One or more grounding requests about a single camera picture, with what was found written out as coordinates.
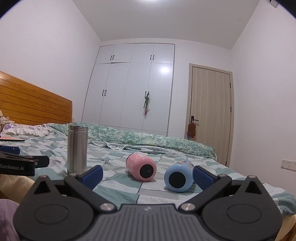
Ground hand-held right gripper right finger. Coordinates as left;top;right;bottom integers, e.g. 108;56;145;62
180;166;270;212

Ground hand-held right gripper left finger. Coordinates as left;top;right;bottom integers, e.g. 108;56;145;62
30;165;117;212

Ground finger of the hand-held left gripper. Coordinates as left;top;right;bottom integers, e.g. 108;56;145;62
0;146;21;156
34;155;50;169

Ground blue cup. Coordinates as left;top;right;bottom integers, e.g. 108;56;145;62
164;161;195;193

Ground pink cup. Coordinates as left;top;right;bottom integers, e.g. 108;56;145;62
125;152;157;182

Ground stainless steel cup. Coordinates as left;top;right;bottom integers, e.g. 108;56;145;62
67;124;89;176

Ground pink notebook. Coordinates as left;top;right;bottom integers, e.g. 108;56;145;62
0;136;25;142

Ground beige mattress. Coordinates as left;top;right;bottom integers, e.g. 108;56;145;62
0;173;296;241

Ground purple floral pillow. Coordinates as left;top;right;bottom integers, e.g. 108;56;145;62
1;123;52;138

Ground green checked bed sheet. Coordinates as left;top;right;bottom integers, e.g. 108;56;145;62
0;130;296;215

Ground ruffled floral cloth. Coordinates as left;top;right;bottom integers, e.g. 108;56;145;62
0;111;11;133

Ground brown bag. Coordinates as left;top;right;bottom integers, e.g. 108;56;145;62
187;122;197;137

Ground wooden headboard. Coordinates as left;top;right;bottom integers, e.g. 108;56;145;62
0;71;73;126

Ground purple cloth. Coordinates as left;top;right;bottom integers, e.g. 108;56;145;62
0;199;20;241

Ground green floral quilt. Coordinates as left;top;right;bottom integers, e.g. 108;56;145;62
45;122;218;160

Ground light wooden door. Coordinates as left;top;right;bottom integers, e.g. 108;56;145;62
184;63;233;167

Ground keys hanging on wardrobe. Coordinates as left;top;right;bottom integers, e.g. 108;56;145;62
143;91;151;116

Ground white wardrobe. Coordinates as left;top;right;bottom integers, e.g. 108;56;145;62
81;43;175;137

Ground white wall socket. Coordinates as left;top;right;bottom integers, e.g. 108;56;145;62
281;159;296;172

